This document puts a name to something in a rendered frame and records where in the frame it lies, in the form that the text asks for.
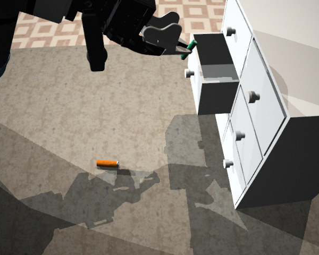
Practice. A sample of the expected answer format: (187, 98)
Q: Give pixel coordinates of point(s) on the grey chest of drawers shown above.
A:
(287, 35)

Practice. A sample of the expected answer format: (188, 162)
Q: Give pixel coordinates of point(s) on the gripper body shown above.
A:
(124, 18)

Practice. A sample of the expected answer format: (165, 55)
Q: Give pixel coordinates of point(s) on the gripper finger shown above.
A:
(164, 21)
(157, 41)

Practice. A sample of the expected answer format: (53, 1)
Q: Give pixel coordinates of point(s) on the orange battery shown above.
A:
(107, 163)

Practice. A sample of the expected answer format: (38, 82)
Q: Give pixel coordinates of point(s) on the green battery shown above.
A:
(190, 47)

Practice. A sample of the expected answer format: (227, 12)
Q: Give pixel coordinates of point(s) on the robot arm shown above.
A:
(51, 10)

